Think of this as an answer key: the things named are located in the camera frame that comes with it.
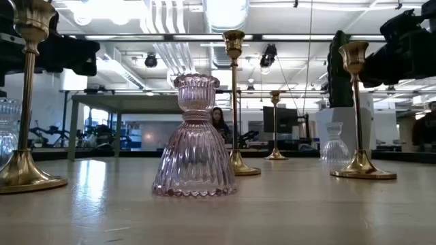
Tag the clear ribbed glass candle holder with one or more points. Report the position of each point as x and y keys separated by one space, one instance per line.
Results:
x=7 y=129
x=334 y=148

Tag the pink ribbed glass candle holder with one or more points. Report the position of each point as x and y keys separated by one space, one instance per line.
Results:
x=195 y=160

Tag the short brass candlestick holder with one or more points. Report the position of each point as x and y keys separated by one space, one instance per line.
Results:
x=275 y=154
x=32 y=20

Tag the green cactus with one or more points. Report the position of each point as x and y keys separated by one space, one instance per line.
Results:
x=340 y=75

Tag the dark office monitor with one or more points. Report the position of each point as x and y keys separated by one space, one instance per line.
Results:
x=279 y=119

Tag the black floor equipment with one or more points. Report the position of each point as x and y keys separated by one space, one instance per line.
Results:
x=51 y=131

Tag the tall brass candlestick holder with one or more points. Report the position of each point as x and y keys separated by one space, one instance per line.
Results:
x=354 y=56
x=234 y=102

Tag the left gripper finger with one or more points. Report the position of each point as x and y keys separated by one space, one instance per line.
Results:
x=86 y=56

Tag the person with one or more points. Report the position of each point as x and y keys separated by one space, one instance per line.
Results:
x=219 y=122

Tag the black ceiling spotlight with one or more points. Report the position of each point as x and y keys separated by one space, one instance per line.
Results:
x=151 y=61
x=269 y=54

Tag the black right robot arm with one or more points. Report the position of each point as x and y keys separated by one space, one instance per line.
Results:
x=430 y=7

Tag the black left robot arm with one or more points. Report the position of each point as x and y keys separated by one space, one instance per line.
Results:
x=8 y=58

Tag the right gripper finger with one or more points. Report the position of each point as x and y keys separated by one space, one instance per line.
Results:
x=378 y=69

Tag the black overhead frame bar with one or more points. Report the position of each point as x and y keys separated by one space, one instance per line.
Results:
x=156 y=38

